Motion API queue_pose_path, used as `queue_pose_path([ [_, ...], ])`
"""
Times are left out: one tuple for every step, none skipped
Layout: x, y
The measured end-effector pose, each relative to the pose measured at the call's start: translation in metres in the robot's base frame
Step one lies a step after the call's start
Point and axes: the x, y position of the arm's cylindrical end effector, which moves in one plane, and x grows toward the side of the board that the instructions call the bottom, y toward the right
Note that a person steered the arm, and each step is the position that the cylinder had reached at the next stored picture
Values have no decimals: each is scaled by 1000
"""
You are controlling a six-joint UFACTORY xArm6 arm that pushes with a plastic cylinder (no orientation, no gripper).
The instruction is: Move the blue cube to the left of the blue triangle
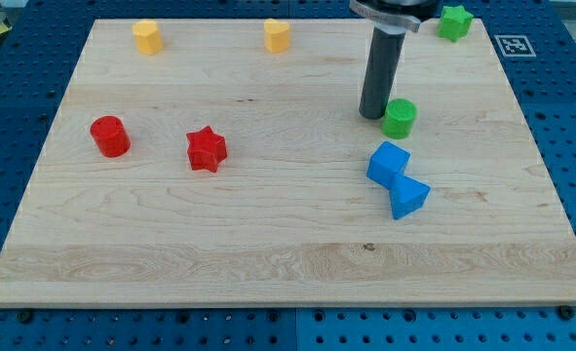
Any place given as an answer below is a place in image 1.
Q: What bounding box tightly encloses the white fiducial marker tag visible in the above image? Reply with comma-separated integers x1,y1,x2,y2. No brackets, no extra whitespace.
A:
495,34,536,58

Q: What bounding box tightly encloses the yellow heart block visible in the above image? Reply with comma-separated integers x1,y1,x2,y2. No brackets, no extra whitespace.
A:
263,19,290,54

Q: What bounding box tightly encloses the wooden board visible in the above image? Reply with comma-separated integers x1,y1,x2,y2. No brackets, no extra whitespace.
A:
0,19,576,308

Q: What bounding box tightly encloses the yellow hexagon block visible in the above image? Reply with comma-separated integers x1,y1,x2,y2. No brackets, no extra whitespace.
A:
132,19,163,55

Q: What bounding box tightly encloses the green cylinder block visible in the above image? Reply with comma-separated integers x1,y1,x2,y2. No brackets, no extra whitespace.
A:
381,98,418,139

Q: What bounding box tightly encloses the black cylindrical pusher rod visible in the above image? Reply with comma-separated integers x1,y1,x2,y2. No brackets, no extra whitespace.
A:
359,27,405,120

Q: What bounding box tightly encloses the red cylinder block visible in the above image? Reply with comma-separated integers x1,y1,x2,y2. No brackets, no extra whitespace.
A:
90,115,131,158

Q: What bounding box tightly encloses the blue cube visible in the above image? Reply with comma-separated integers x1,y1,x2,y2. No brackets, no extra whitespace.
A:
366,141,410,189

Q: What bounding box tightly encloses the green star block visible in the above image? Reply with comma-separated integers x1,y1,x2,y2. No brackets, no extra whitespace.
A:
438,5,474,42

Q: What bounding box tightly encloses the red star block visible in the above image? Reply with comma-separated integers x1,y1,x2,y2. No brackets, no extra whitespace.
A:
186,126,227,173

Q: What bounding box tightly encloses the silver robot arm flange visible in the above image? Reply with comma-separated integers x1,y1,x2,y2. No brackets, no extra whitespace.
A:
349,0,442,34

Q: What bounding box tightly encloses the blue triangle block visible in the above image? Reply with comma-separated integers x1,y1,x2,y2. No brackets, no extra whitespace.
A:
389,174,431,220

